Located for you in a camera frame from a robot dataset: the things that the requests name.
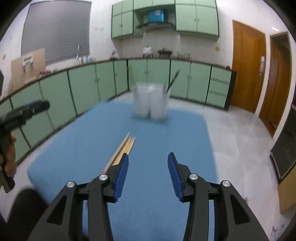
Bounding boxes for cardboard box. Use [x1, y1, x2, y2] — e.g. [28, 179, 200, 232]
[11, 48, 46, 90]

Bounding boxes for closed wooden door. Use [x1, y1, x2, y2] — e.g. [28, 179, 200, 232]
[231, 21, 266, 113]

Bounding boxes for range hood with blue box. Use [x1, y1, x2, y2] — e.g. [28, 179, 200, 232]
[134, 9, 176, 32]

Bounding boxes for dark chopstick in holder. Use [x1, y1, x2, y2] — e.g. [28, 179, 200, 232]
[165, 69, 180, 94]

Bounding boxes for dark glass display cabinet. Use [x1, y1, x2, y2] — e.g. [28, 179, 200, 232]
[270, 104, 296, 183]

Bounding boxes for black wok on stove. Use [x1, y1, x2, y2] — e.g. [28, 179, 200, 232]
[158, 48, 173, 58]

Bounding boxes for person's left hand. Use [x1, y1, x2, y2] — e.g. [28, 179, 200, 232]
[1, 132, 16, 177]

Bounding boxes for green lower kitchen cabinets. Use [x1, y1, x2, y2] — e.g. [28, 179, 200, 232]
[1, 58, 236, 162]

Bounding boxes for green upper kitchen cabinets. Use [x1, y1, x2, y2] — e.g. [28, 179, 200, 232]
[111, 0, 219, 41]

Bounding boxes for grey window blind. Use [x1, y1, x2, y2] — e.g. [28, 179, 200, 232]
[21, 1, 91, 65]

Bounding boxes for blue table mat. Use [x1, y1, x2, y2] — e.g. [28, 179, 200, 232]
[28, 102, 217, 240]

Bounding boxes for white double utensil holder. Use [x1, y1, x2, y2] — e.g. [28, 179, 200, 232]
[132, 83, 171, 121]

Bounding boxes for chrome sink faucet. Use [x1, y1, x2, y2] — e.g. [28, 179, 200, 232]
[76, 45, 82, 60]

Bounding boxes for open wooden doorway frame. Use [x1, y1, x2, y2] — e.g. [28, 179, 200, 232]
[259, 32, 292, 136]

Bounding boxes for light wooden chopstick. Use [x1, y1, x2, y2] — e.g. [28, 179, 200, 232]
[102, 133, 130, 174]
[111, 134, 135, 166]
[120, 137, 135, 158]

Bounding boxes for green kitchen cabinets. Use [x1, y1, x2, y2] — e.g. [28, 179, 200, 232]
[111, 0, 219, 41]
[1, 58, 236, 162]

